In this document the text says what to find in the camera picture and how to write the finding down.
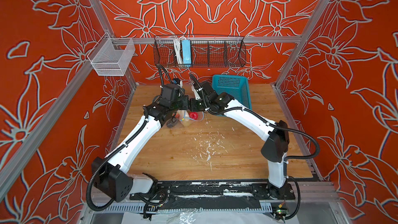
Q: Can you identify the dark avocado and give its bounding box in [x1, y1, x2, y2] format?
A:
[166, 118, 179, 128]

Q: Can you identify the red fruit front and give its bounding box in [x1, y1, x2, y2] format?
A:
[189, 112, 199, 120]

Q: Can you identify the clear zip top bag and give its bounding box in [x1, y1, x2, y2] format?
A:
[166, 110, 204, 128]

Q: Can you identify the yellow potato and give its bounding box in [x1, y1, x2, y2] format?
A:
[180, 118, 193, 127]

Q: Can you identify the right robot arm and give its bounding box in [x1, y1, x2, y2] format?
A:
[191, 88, 320, 190]

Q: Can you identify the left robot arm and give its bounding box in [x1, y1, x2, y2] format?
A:
[86, 79, 188, 211]

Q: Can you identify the turquoise plastic basket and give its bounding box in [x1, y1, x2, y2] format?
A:
[212, 75, 255, 123]

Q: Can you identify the light blue box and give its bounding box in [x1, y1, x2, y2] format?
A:
[181, 39, 192, 67]

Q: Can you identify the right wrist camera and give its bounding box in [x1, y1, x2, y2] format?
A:
[191, 82, 216, 100]

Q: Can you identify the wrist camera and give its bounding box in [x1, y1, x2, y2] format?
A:
[159, 78, 185, 105]
[191, 82, 216, 100]

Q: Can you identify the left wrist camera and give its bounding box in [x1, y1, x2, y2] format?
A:
[159, 78, 185, 105]

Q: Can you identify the black wire wall basket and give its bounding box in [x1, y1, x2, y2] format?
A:
[153, 35, 247, 68]

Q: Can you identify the white cable bundle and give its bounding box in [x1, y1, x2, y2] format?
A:
[173, 37, 183, 65]

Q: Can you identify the clear wire wall basket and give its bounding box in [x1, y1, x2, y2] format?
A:
[88, 33, 135, 76]

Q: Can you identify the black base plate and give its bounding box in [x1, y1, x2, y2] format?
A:
[145, 180, 296, 201]

